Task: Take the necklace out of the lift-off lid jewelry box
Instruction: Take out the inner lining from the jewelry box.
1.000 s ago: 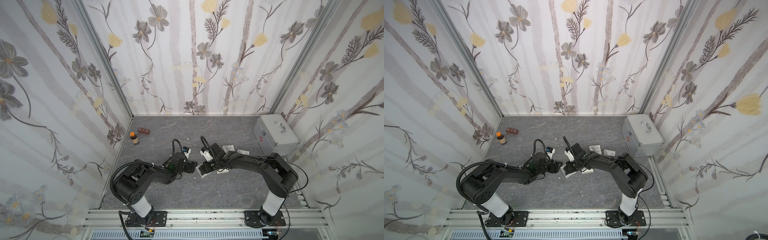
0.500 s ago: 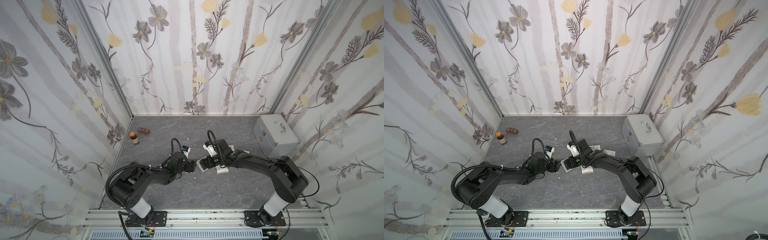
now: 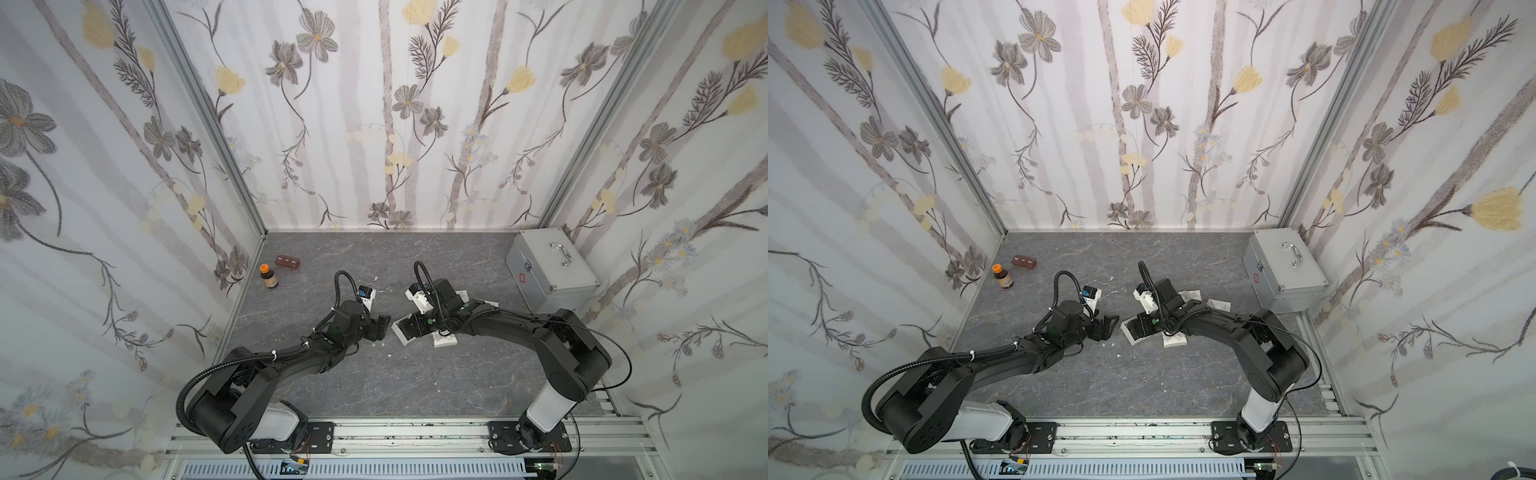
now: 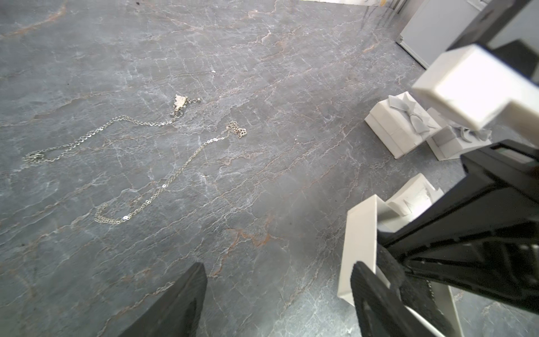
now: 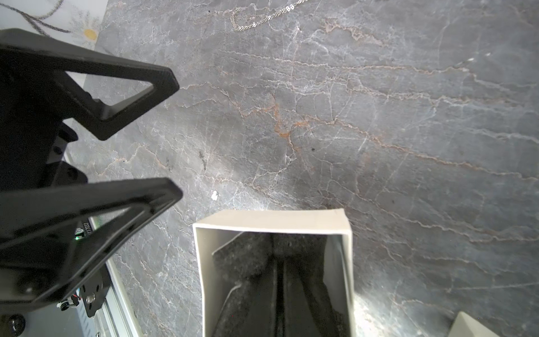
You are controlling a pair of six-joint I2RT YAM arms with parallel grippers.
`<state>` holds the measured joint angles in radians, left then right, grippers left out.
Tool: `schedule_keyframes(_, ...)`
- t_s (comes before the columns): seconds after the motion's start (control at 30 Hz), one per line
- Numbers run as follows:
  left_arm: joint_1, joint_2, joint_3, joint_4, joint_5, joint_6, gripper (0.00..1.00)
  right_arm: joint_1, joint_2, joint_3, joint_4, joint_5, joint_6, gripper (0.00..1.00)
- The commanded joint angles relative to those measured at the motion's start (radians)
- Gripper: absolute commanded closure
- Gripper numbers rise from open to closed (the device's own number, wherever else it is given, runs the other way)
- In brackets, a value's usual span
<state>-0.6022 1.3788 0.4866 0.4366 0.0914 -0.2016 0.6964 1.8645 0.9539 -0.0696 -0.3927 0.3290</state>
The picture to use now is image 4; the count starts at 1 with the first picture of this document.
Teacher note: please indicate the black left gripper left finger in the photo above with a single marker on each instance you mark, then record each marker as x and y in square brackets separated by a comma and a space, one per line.
[178, 311]

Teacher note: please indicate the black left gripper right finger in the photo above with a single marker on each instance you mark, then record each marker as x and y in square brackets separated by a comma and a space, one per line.
[379, 311]

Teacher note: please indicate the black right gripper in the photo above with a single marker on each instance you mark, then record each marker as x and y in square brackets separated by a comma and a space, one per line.
[482, 235]

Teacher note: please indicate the white bow gift box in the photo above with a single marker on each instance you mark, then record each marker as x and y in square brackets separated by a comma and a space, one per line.
[401, 123]
[415, 197]

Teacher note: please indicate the silver aluminium first aid case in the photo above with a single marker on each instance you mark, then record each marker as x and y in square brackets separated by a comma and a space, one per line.
[433, 25]

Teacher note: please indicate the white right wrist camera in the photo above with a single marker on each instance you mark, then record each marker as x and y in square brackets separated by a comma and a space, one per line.
[471, 87]

